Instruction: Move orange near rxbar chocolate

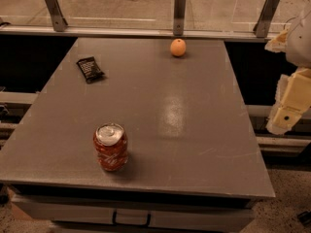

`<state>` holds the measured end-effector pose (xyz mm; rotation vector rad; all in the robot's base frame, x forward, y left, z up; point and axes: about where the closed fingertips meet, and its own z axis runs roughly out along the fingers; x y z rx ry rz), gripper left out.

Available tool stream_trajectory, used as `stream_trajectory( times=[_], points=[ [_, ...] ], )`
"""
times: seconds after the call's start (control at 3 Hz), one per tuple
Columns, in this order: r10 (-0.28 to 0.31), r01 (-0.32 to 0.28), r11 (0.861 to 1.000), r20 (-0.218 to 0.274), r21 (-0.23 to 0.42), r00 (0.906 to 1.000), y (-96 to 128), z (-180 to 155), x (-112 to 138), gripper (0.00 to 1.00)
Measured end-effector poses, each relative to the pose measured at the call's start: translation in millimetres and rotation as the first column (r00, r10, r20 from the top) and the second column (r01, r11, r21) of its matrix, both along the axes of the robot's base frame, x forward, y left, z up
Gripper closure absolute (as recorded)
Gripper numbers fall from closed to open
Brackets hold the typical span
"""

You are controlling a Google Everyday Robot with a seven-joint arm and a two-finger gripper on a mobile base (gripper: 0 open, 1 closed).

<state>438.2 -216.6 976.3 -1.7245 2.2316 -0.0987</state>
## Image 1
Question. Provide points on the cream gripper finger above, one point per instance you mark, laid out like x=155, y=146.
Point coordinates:
x=292, y=101
x=278, y=43

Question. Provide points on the orange fruit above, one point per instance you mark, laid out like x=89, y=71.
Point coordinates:
x=178, y=47

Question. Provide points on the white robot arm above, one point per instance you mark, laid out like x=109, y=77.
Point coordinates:
x=298, y=47

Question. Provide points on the black rxbar chocolate wrapper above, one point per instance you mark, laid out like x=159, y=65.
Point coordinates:
x=90, y=69

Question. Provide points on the red soda can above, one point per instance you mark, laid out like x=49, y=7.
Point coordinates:
x=110, y=142

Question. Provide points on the grey table drawer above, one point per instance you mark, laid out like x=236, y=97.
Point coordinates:
x=77, y=215

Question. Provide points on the right metal rail bracket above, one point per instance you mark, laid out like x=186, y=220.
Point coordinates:
x=267, y=13

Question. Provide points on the metal rail bracket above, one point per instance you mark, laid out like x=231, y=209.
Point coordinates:
x=179, y=17
x=59, y=22
x=267, y=13

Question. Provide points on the middle metal rail bracket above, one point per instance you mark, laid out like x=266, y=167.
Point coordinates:
x=179, y=17

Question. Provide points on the black drawer handle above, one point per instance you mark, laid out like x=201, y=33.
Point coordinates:
x=126, y=217

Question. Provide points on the left metal rail bracket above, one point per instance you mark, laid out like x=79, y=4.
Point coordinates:
x=59, y=22

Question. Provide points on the horizontal metal rail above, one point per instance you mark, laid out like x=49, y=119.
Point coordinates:
x=231, y=36

